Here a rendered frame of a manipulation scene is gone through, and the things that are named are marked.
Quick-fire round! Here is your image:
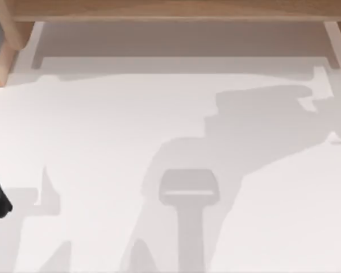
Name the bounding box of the wooden cupboard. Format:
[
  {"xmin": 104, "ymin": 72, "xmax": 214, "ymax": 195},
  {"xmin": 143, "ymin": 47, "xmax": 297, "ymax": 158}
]
[{"xmin": 0, "ymin": 0, "xmax": 341, "ymax": 57}]

